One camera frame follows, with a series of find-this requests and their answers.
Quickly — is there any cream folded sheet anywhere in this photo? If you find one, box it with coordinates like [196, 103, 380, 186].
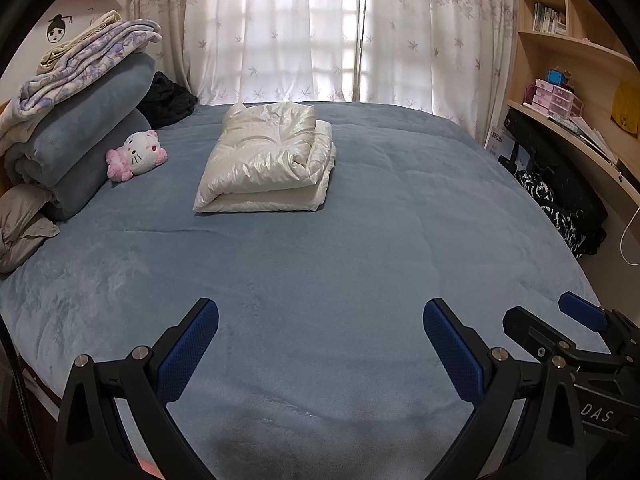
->
[37, 10, 122, 73]

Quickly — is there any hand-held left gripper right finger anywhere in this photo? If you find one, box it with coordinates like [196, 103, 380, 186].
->
[422, 297, 588, 480]

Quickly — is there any white printed box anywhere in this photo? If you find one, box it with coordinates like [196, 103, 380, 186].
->
[484, 125, 518, 166]

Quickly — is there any stack of papers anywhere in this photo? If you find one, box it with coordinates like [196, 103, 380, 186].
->
[550, 115, 618, 163]

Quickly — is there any face wall sticker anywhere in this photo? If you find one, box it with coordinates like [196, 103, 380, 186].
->
[46, 13, 73, 44]

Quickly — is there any black bag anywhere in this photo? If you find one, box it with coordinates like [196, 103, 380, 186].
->
[502, 108, 608, 256]

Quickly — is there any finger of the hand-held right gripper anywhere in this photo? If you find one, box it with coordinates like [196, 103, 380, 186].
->
[502, 306, 626, 375]
[557, 291, 640, 356]

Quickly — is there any beige crumpled cloth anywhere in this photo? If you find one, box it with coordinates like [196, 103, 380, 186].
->
[0, 183, 61, 274]

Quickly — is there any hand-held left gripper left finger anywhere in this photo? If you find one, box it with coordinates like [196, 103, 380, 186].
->
[52, 297, 221, 480]

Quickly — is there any purple floral folded blanket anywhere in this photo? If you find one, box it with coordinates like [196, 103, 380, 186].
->
[0, 19, 163, 153]

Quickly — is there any black fuzzy cloth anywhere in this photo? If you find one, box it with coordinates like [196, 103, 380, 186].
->
[137, 71, 199, 131]

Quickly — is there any wooden shelf desk unit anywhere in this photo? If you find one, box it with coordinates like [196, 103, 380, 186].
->
[482, 0, 640, 321]

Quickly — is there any white floral curtain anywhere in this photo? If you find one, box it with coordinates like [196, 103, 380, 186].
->
[357, 0, 518, 133]
[125, 0, 368, 108]

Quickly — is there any folded blue plush blanket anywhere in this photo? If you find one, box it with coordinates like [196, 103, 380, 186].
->
[47, 109, 153, 222]
[5, 53, 157, 186]

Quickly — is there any blue plush bed blanket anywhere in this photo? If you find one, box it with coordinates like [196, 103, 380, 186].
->
[0, 101, 608, 480]

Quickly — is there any black white patterned cloth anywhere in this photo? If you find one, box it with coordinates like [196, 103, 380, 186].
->
[515, 170, 586, 258]

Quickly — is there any pink drawer organiser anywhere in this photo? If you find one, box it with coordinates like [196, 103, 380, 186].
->
[530, 78, 584, 118]

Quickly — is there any pink white cat plush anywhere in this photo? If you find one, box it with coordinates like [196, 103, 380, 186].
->
[105, 130, 168, 183]

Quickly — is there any white cable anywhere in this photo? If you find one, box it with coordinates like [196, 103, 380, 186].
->
[619, 205, 640, 266]

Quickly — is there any white shiny puffer jacket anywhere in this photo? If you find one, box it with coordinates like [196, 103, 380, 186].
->
[193, 101, 337, 214]

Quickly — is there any row of books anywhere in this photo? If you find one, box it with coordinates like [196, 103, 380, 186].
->
[531, 2, 568, 36]

